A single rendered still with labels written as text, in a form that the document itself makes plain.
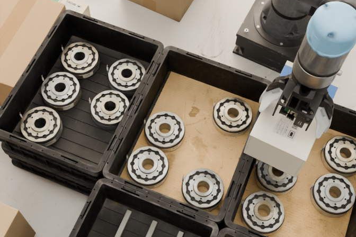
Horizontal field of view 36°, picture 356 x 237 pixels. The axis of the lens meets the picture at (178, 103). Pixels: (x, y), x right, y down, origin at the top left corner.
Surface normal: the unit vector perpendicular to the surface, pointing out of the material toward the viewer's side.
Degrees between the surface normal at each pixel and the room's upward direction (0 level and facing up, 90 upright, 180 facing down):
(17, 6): 0
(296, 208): 0
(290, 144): 0
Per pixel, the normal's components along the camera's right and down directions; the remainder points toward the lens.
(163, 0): -0.46, 0.78
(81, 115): 0.03, -0.47
